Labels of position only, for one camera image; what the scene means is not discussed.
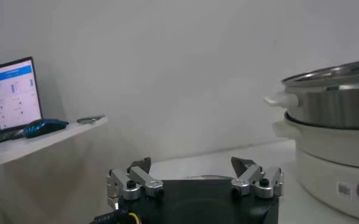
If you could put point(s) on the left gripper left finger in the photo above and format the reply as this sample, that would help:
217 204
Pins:
136 179

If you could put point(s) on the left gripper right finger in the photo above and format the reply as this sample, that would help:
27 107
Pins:
252 179

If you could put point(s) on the stainless steel steamer basket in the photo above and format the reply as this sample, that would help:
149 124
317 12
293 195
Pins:
334 103

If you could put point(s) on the white electric cooking pot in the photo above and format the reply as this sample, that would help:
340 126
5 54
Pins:
328 164

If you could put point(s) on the blue computer mouse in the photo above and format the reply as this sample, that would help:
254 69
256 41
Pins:
45 127

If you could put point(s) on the white side desk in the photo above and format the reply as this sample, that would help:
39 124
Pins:
30 170

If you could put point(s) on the open laptop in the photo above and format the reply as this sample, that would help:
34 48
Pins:
14 97

